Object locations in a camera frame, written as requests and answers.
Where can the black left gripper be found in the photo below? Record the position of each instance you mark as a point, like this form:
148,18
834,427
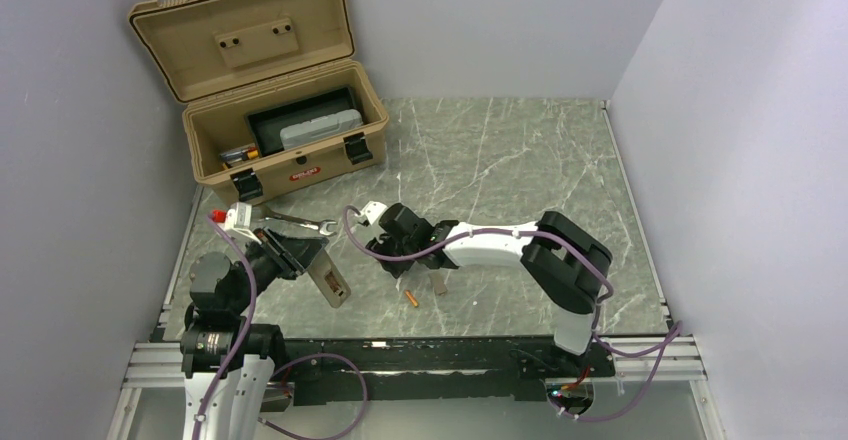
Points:
291,255

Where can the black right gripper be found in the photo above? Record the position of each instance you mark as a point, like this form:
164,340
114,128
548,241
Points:
397,267

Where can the white remote control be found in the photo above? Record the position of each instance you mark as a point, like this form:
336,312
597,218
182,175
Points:
328,279

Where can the beige battery compartment cover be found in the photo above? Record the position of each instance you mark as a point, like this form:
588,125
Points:
438,284

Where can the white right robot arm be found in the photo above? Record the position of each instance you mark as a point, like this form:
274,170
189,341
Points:
568,264

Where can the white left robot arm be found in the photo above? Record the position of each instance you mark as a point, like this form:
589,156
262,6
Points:
227,359

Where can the pack of batteries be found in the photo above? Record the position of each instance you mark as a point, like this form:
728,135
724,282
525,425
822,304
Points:
239,155

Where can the silver open-end wrench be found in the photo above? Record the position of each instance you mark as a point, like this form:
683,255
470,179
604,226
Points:
323,227

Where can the grey plastic case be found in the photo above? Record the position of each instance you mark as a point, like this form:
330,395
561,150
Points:
319,128

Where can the black tray in toolbox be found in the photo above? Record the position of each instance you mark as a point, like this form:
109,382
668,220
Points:
265,124

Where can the tan plastic toolbox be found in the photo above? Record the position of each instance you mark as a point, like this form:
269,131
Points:
227,60

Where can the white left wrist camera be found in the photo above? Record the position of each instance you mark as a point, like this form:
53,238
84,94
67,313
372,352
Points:
236,221

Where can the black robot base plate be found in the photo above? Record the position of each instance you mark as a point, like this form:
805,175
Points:
433,368

